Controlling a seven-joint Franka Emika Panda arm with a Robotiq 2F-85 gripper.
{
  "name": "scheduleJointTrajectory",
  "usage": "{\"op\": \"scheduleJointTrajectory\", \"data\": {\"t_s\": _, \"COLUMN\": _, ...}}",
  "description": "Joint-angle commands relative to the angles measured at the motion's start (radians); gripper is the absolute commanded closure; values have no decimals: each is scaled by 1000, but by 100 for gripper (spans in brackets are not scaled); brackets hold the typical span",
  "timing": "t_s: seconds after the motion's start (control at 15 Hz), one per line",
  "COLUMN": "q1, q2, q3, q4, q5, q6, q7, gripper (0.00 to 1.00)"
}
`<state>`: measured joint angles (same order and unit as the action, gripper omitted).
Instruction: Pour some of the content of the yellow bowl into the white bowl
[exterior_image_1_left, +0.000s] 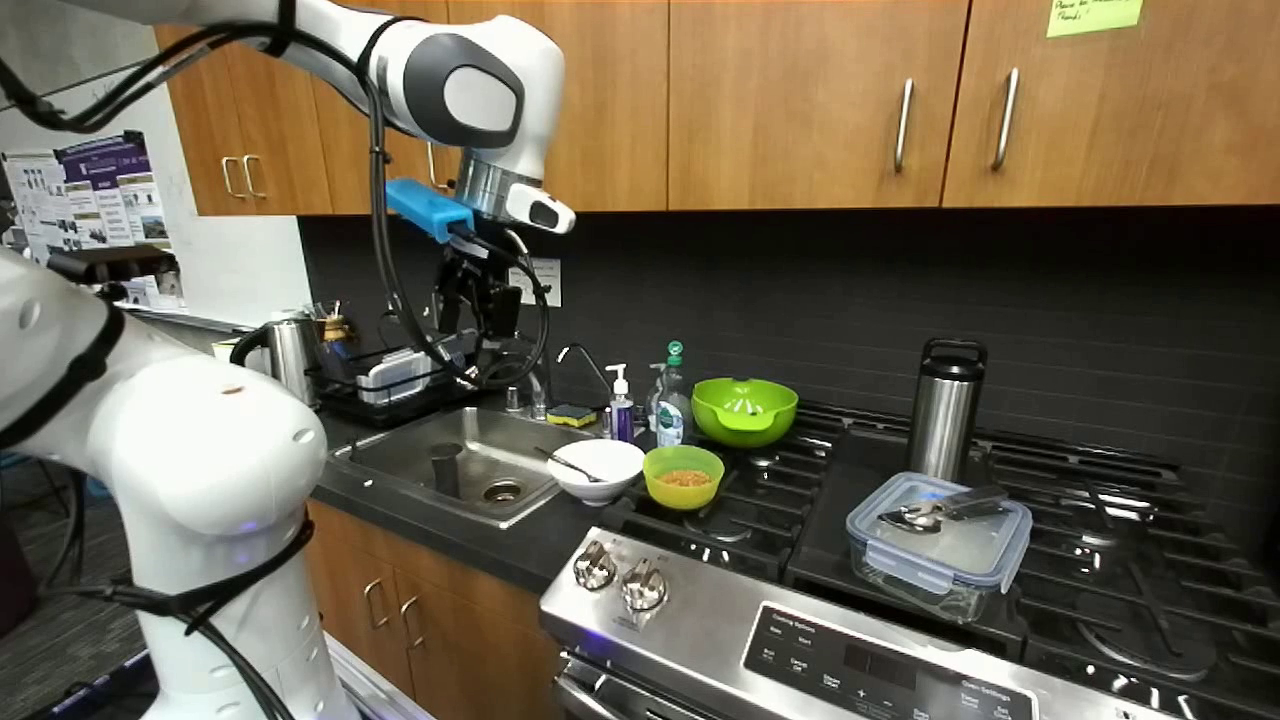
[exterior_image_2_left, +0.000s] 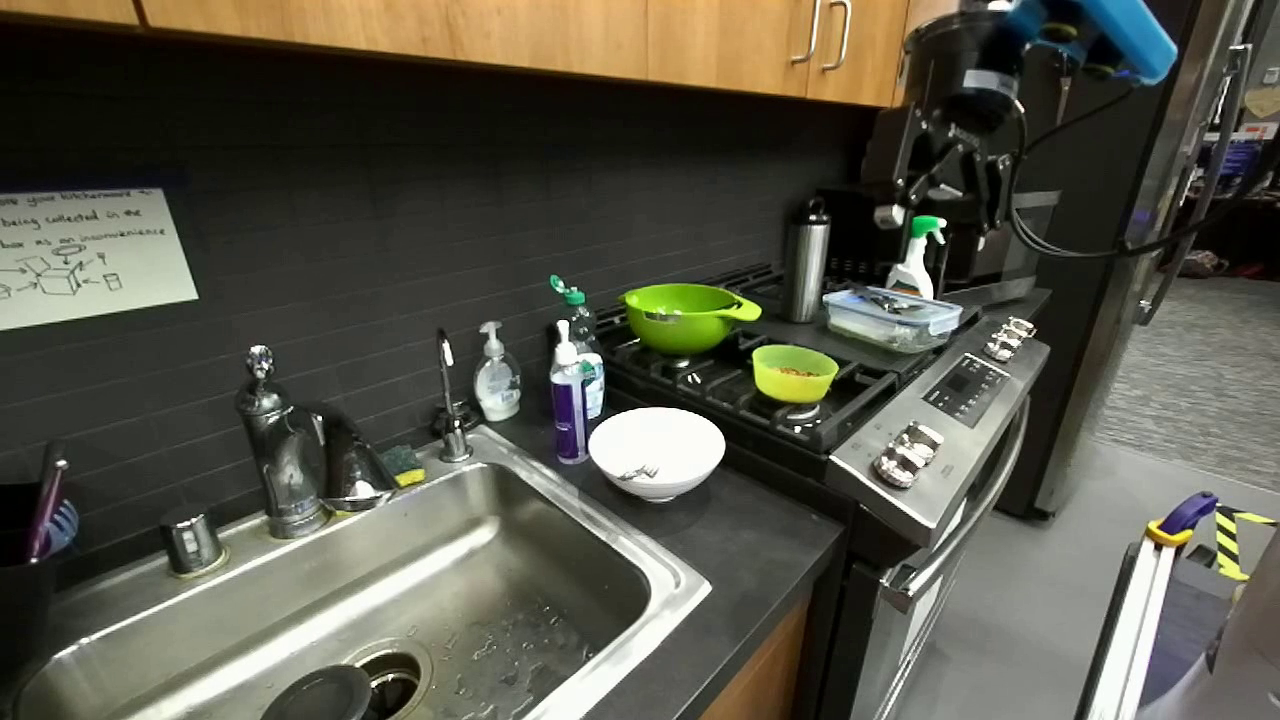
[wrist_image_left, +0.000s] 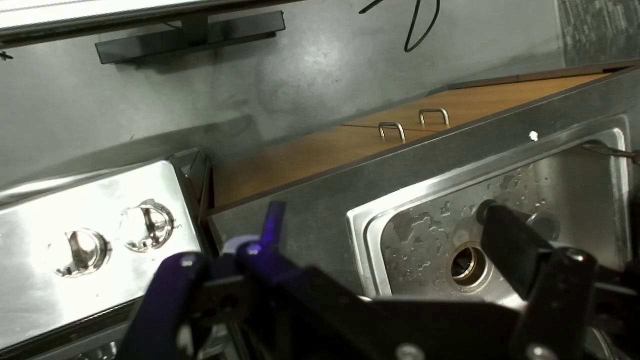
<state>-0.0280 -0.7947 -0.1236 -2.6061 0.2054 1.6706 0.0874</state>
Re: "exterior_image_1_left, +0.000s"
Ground stainless steel electric kettle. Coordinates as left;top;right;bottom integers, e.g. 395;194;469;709
230;313;322;409

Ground black cable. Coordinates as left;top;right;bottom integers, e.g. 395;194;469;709
356;53;466;385

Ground white wall outlet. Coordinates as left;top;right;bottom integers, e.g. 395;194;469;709
506;251;569;313

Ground wooden wall cabinets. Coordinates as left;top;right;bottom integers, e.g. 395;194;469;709
158;0;1280;219

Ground brown lentils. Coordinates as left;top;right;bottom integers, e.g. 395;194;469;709
657;466;715;495

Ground large green bowl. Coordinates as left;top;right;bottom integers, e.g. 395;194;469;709
689;373;803;451

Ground printed wall poster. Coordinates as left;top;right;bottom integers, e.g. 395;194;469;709
0;127;181;264

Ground green sticky note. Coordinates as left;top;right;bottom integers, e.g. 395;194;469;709
1045;0;1149;42

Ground stainless steel gas stove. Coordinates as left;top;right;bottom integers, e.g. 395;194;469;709
537;395;1280;720

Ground white dish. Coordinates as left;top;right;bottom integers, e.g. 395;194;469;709
356;347;440;403

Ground black dish rack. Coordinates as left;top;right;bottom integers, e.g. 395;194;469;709
316;339;471;432

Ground white bowl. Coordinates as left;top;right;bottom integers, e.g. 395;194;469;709
546;438;649;512

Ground green-capped dish soap bottle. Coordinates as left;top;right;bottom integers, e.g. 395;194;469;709
649;336;698;451

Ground small yellow-capped bottle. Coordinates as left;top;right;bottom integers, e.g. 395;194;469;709
316;301;361;385

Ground silver stove knob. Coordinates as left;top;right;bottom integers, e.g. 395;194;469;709
622;562;674;616
569;541;622;595

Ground glass container with blue lid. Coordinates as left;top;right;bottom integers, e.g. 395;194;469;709
840;470;1036;626

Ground small yellow-green bowl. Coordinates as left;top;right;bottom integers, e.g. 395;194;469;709
640;440;728;518

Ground chrome faucet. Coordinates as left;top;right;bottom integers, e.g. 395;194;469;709
502;359;552;425

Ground stainless steel thermos bottle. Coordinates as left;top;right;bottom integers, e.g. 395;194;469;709
908;336;992;485

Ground wooden base cabinet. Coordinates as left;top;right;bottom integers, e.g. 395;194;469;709
305;495;569;720

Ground dark metal utensil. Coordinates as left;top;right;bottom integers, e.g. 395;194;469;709
882;490;1015;541

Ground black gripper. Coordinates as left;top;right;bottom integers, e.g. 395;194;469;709
440;241;529;385

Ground stainless steel sink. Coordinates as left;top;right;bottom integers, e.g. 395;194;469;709
332;399;591;535

